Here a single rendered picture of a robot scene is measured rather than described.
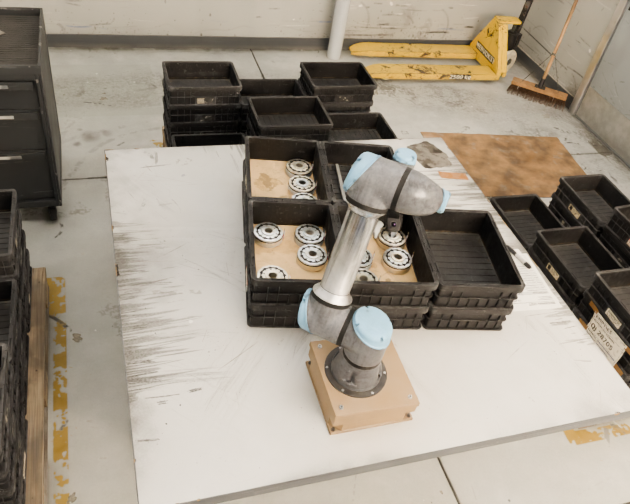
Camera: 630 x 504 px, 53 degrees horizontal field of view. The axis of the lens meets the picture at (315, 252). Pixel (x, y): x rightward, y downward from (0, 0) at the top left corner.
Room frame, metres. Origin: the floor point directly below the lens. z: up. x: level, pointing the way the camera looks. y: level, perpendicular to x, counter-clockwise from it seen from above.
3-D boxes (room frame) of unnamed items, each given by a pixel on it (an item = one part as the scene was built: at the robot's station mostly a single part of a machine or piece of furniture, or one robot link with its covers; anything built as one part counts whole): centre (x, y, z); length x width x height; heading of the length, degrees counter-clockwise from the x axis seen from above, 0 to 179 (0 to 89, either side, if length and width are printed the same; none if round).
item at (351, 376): (1.18, -0.19, 0.85); 0.15 x 0.15 x 0.10
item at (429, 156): (2.62, -0.44, 0.71); 0.22 x 0.19 x 0.01; 24
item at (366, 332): (1.18, -0.19, 0.97); 0.13 x 0.12 x 0.14; 75
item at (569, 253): (2.37, -1.25, 0.31); 0.40 x 0.30 x 0.34; 24
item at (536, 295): (1.85, -0.79, 0.70); 0.33 x 0.23 x 0.01; 24
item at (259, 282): (1.57, 0.07, 0.92); 0.40 x 0.30 x 0.02; 14
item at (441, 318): (1.71, -0.51, 0.76); 0.40 x 0.30 x 0.12; 14
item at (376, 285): (1.64, -0.22, 0.92); 0.40 x 0.30 x 0.02; 14
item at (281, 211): (1.57, 0.07, 0.87); 0.40 x 0.30 x 0.11; 14
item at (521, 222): (2.74, -1.08, 0.26); 0.40 x 0.30 x 0.23; 24
